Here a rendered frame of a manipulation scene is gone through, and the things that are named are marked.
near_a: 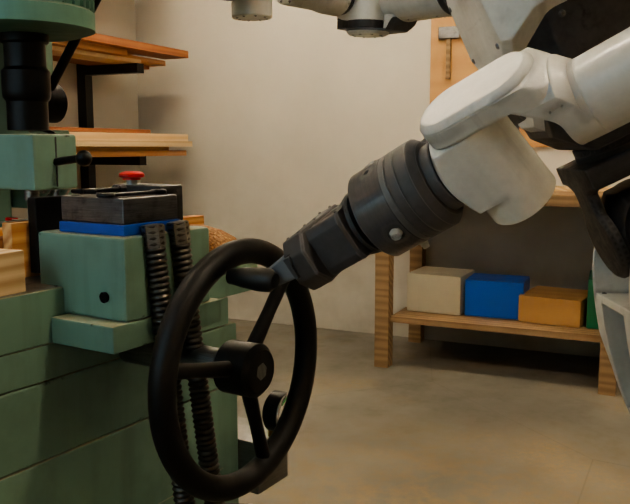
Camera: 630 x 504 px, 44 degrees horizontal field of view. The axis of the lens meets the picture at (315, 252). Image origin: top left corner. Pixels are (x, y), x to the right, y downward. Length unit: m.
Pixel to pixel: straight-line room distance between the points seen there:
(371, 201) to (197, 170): 4.20
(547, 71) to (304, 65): 3.93
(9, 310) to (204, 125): 4.03
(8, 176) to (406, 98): 3.40
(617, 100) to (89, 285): 0.56
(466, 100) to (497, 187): 0.08
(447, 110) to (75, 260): 0.44
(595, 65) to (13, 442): 0.67
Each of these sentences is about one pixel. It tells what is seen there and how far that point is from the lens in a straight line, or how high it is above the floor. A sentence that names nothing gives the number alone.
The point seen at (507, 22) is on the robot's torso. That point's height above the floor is 1.19.
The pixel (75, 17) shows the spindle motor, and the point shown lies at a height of 1.21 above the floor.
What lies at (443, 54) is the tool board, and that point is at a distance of 4.24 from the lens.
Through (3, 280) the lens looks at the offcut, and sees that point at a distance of 0.87.
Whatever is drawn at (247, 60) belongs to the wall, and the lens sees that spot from 4.72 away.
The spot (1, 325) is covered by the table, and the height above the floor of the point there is 0.87.
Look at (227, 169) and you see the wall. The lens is 4.77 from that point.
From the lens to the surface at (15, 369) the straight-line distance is 0.89.
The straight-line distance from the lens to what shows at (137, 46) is 4.29.
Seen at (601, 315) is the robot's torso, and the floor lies 0.82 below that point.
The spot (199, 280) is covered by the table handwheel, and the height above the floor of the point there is 0.92.
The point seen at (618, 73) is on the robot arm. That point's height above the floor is 1.11.
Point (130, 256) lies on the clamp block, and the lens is 0.84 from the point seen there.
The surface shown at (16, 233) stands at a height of 0.95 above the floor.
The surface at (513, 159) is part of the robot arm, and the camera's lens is 0.68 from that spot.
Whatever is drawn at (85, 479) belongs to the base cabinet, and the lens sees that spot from 0.99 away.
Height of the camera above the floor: 1.05
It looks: 8 degrees down
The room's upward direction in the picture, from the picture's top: straight up
